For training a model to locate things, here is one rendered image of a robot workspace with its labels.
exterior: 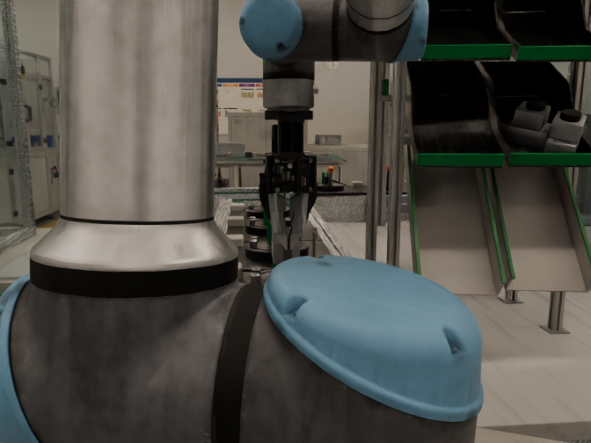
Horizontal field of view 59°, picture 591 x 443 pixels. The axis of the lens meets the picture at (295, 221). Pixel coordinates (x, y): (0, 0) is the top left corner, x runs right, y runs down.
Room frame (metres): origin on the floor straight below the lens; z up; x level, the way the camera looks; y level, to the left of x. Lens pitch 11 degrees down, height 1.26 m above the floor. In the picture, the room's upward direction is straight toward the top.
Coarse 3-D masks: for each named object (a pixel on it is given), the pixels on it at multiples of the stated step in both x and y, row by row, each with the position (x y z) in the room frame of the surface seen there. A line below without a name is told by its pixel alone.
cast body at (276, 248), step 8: (288, 224) 0.85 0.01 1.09; (272, 232) 0.87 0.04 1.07; (288, 232) 0.85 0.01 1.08; (272, 240) 0.87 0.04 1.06; (272, 248) 0.87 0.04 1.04; (280, 248) 0.83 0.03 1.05; (296, 248) 0.84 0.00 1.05; (272, 256) 0.88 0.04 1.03; (280, 256) 0.83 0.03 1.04; (296, 256) 0.84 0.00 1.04
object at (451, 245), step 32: (416, 192) 0.93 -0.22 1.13; (448, 192) 0.93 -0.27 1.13; (480, 192) 0.92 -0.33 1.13; (416, 224) 0.84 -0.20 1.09; (448, 224) 0.88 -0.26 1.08; (480, 224) 0.88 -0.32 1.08; (416, 256) 0.80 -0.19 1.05; (448, 256) 0.84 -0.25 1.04; (480, 256) 0.84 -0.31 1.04; (448, 288) 0.80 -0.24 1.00; (480, 288) 0.79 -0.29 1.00
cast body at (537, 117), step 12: (528, 108) 0.87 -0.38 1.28; (540, 108) 0.86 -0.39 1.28; (516, 120) 0.88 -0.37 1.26; (528, 120) 0.87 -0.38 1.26; (540, 120) 0.86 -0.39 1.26; (504, 132) 0.91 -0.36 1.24; (516, 132) 0.88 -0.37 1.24; (528, 132) 0.87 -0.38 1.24; (540, 132) 0.86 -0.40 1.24; (528, 144) 0.88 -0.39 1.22; (540, 144) 0.87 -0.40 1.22
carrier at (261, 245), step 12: (240, 240) 1.19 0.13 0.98; (252, 240) 1.10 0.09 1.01; (264, 240) 1.17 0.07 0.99; (300, 240) 1.15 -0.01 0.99; (240, 252) 1.13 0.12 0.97; (252, 252) 1.07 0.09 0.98; (264, 252) 1.05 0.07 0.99; (300, 252) 1.07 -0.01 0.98; (312, 252) 1.13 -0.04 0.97; (324, 252) 1.13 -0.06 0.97; (252, 264) 1.03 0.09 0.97; (264, 264) 1.03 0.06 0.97
